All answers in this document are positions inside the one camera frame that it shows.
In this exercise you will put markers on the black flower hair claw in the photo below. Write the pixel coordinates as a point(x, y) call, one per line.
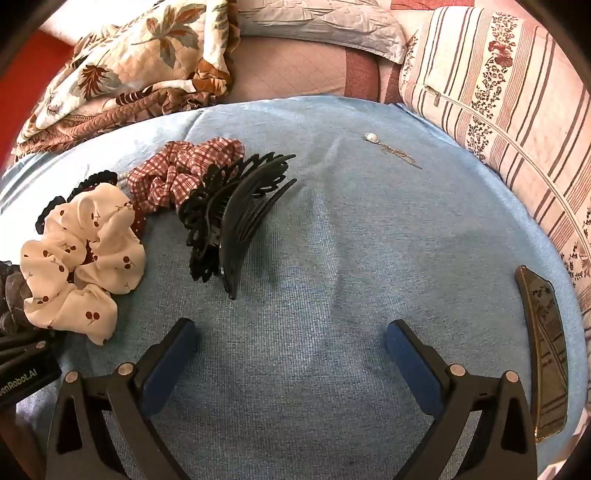
point(198, 207)

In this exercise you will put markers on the brown hair clip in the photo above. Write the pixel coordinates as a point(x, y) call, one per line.
point(545, 332)

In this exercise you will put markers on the red checked scrunchie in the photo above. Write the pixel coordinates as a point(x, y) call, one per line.
point(184, 175)

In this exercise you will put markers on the grey quilted pillow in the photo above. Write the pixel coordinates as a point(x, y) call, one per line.
point(323, 23)

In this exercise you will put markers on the black long-toothed hair claw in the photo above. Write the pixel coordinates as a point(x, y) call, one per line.
point(240, 240)

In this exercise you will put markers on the light blue cloth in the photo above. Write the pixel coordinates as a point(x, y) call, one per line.
point(346, 254)

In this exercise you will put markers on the brown dark scrunchie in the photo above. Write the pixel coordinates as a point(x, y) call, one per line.
point(11, 295)

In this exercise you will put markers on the leaf print quilt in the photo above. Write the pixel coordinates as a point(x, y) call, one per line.
point(138, 55)

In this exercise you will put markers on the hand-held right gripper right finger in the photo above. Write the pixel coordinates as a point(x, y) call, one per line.
point(411, 360)

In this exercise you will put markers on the striped floral pillow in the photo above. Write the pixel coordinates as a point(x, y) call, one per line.
point(508, 115)

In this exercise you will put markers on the white cherry print scrunchie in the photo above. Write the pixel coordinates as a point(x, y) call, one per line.
point(111, 244)

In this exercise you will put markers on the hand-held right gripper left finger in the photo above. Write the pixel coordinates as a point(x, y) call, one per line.
point(168, 364)

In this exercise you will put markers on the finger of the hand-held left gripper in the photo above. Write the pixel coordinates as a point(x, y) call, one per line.
point(23, 350)

